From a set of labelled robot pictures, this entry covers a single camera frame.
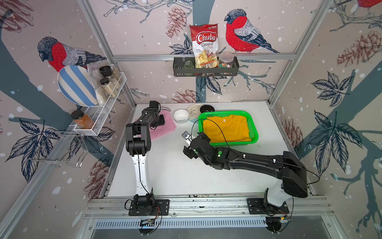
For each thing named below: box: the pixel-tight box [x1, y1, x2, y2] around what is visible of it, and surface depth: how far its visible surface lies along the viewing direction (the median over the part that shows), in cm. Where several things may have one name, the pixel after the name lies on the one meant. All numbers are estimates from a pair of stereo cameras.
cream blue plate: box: [186, 103, 205, 123], surface depth 119 cm
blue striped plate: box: [57, 64, 98, 108], surface depth 68 cm
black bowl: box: [199, 104, 215, 114], surface depth 113 cm
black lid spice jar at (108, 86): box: [99, 77, 118, 98], surface depth 78 cm
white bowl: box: [173, 109, 190, 123], surface depth 111 cm
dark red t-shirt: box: [202, 119, 212, 136], surface depth 104 cm
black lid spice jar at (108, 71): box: [99, 65, 120, 88], surface depth 83 cm
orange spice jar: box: [70, 109, 95, 129], surface depth 64 cm
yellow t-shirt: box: [202, 114, 252, 143], surface depth 103 cm
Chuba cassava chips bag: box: [189, 23, 219, 69], surface depth 83 cm
